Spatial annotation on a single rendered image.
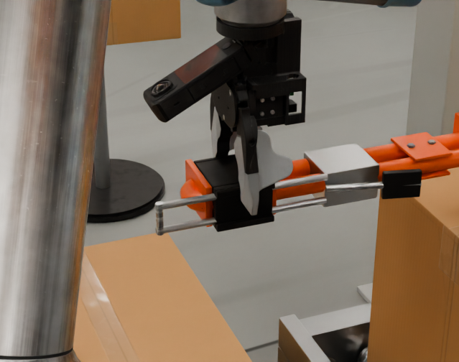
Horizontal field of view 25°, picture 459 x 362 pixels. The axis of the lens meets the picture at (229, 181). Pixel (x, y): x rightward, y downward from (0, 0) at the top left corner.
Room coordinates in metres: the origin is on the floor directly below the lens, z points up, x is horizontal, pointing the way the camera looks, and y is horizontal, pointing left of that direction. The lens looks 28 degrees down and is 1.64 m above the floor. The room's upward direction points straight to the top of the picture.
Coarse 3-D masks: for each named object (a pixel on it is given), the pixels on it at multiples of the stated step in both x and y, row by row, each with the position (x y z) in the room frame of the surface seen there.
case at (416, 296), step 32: (448, 192) 1.26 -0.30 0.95; (384, 224) 1.32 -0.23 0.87; (416, 224) 1.24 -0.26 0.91; (448, 224) 1.18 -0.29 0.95; (384, 256) 1.31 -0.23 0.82; (416, 256) 1.23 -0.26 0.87; (448, 256) 1.16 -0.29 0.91; (384, 288) 1.30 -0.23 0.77; (416, 288) 1.22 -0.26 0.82; (448, 288) 1.15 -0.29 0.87; (384, 320) 1.30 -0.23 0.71; (416, 320) 1.22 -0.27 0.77; (448, 320) 1.15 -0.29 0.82; (384, 352) 1.29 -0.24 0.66; (416, 352) 1.21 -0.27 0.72; (448, 352) 1.14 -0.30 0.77
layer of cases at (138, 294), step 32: (96, 256) 1.74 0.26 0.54; (128, 256) 1.74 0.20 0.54; (160, 256) 1.74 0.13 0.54; (96, 288) 1.63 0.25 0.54; (128, 288) 1.63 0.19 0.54; (160, 288) 1.63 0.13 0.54; (192, 288) 1.63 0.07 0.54; (96, 320) 1.53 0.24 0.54; (128, 320) 1.53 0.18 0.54; (160, 320) 1.53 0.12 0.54; (192, 320) 1.53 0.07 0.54; (224, 320) 1.53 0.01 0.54; (96, 352) 1.44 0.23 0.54; (128, 352) 1.44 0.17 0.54; (160, 352) 1.44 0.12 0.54; (192, 352) 1.44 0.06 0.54; (224, 352) 1.44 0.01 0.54
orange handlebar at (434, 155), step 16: (400, 144) 1.12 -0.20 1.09; (416, 144) 1.12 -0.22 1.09; (432, 144) 1.12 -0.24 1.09; (448, 144) 1.15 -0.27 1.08; (304, 160) 1.09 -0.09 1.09; (384, 160) 1.12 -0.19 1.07; (400, 160) 1.09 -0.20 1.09; (416, 160) 1.08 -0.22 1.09; (432, 160) 1.09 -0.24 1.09; (448, 160) 1.10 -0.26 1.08; (304, 176) 1.05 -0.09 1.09; (432, 176) 1.09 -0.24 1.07; (192, 192) 1.01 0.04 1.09; (288, 192) 1.03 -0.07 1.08; (304, 192) 1.04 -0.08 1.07; (192, 208) 1.00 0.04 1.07
